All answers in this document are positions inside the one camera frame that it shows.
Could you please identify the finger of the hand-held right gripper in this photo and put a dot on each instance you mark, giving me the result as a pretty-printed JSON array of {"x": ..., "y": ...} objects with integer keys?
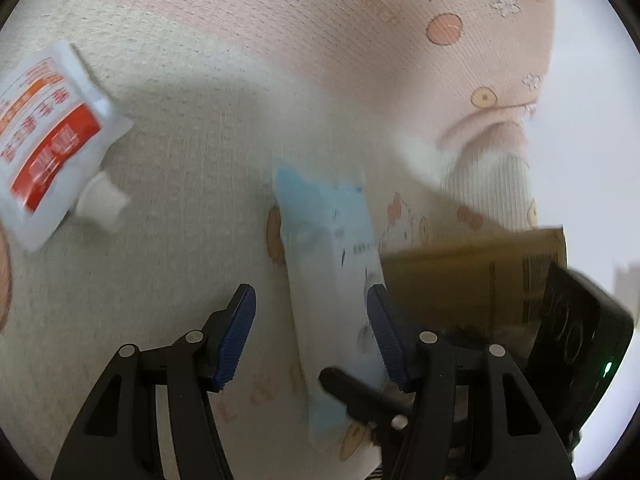
[{"x": 350, "y": 392}]

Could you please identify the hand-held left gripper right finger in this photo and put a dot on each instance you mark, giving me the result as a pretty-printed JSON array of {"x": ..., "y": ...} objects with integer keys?
[{"x": 386, "y": 335}]

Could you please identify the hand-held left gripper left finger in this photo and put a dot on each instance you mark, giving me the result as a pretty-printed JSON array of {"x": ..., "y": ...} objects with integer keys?
[{"x": 235, "y": 340}]

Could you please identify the cardboard box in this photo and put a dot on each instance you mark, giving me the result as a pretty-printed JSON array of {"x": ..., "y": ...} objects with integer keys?
[{"x": 450, "y": 280}]

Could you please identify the blue white tissue pack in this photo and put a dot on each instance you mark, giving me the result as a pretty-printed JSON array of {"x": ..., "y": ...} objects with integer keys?
[{"x": 330, "y": 270}]

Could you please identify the white pouch with red label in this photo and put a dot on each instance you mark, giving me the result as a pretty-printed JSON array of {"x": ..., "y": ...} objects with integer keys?
[{"x": 45, "y": 145}]

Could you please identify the pink cat-print blanket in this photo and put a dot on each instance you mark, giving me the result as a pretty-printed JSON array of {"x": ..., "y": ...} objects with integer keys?
[{"x": 250, "y": 85}]

